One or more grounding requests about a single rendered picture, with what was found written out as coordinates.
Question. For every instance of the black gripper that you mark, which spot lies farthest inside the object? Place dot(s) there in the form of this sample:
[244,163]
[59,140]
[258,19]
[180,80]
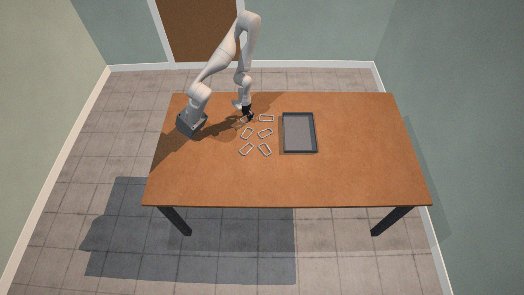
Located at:
[246,111]

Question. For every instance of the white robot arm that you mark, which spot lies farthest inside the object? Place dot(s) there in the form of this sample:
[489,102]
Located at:
[199,93]

